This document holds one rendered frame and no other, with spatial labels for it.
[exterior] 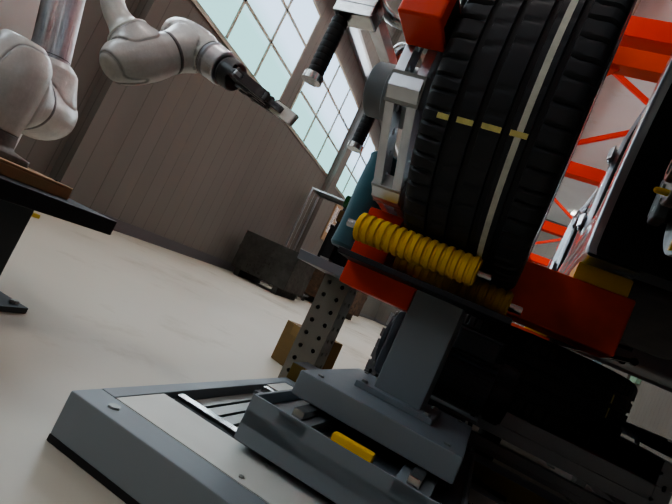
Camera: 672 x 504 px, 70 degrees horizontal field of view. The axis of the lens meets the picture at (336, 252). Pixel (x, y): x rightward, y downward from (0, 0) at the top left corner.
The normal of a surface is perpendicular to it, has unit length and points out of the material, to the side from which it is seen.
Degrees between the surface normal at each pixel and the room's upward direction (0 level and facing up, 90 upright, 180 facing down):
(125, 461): 90
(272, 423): 90
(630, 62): 90
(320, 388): 90
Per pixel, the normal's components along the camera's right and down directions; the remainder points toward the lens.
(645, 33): -0.29, -0.22
